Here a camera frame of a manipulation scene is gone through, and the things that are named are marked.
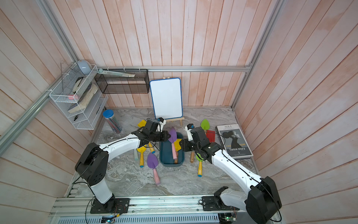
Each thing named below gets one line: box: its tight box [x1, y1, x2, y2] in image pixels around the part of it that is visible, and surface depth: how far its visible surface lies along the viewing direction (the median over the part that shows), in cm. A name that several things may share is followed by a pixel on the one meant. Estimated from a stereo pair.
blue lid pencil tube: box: [102, 109, 123, 134], surface depth 97 cm
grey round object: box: [76, 59, 92, 76], surface depth 84 cm
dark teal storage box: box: [159, 132, 185, 167], surface depth 91 cm
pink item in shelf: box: [68, 94, 79, 100], surface depth 71 cm
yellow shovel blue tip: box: [136, 146, 147, 168], surface depth 90 cm
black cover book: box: [215, 123, 254, 159], surface depth 100 cm
